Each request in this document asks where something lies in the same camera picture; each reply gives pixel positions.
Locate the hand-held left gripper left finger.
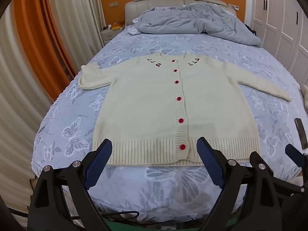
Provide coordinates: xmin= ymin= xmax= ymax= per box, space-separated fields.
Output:
xmin=28 ymin=138 xmax=113 ymax=231

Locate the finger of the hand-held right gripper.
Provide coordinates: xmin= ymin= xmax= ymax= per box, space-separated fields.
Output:
xmin=249 ymin=151 xmax=267 ymax=167
xmin=285 ymin=143 xmax=308 ymax=172

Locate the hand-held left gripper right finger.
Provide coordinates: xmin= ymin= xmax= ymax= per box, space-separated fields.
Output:
xmin=196 ymin=137 xmax=282 ymax=231

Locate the cream knit cardigan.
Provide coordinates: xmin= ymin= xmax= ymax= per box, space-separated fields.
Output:
xmin=78 ymin=52 xmax=292 ymax=167

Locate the black phone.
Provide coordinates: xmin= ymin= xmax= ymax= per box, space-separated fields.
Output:
xmin=295 ymin=118 xmax=308 ymax=150

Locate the bed with butterfly sheet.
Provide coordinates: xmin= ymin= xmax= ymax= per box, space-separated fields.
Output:
xmin=31 ymin=32 xmax=308 ymax=222

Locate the beige object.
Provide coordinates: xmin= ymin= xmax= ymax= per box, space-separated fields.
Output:
xmin=300 ymin=84 xmax=308 ymax=109

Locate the green mat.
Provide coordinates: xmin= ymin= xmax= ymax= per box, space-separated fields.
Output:
xmin=106 ymin=218 xmax=241 ymax=231

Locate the cream curtain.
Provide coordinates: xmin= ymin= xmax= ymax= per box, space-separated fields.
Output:
xmin=0 ymin=0 xmax=104 ymax=213

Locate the dark bag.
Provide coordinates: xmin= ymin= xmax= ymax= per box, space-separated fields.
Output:
xmin=244 ymin=24 xmax=257 ymax=36

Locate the white nightstand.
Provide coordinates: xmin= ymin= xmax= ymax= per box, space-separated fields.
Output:
xmin=100 ymin=28 xmax=124 ymax=48

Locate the grey duvet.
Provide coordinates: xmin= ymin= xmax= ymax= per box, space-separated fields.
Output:
xmin=132 ymin=3 xmax=263 ymax=48

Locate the white wardrobe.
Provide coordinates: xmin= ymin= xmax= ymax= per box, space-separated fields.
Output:
xmin=245 ymin=0 xmax=308 ymax=78

